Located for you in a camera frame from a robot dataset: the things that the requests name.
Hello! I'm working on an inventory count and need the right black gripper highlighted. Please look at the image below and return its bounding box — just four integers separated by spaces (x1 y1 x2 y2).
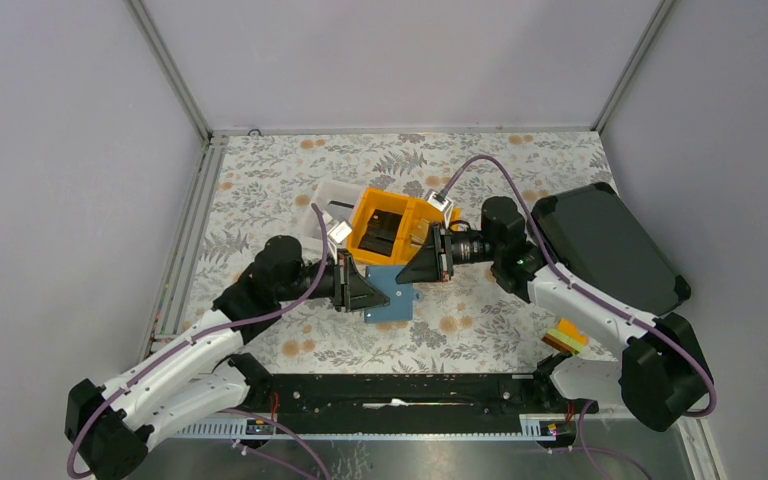
397 221 502 284

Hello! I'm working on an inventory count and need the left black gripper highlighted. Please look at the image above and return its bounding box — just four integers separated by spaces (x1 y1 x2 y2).
277 249 389 312

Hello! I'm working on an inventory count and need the blue card holder wallet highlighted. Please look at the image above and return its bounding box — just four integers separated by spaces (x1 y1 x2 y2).
363 265 422 324

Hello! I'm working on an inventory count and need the yellow card storage bin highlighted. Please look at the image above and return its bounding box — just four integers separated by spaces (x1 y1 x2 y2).
347 188 444 265

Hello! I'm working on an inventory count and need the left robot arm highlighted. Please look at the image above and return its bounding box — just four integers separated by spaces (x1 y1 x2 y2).
65 235 390 479

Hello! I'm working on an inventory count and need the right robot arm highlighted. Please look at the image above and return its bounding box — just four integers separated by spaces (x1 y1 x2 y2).
396 186 719 431

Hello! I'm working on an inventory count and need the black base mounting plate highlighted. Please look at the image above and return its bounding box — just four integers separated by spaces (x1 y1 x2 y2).
222 354 587 437

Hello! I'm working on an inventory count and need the small yellow green block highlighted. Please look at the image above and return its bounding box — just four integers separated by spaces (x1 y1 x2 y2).
542 317 589 355

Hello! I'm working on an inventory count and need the black hard case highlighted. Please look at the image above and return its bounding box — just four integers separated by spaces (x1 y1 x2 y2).
531 182 691 316

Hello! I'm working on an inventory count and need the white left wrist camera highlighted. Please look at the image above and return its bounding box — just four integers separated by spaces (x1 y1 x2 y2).
326 220 352 247

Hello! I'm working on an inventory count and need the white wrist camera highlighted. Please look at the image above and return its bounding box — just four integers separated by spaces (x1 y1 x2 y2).
423 189 454 224
326 220 352 247

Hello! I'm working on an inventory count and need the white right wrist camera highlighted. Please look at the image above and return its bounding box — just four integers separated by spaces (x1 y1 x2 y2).
423 189 454 224

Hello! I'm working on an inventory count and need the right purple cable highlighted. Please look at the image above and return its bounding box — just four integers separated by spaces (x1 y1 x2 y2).
436 154 719 419

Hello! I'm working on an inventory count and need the purple cable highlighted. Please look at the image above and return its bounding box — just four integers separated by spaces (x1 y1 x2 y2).
65 203 332 480
436 154 719 419

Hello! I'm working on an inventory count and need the slotted aluminium cable rail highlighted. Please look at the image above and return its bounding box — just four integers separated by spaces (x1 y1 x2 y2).
173 416 276 440

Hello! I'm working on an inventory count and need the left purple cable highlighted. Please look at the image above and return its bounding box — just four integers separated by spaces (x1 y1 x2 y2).
65 203 332 480

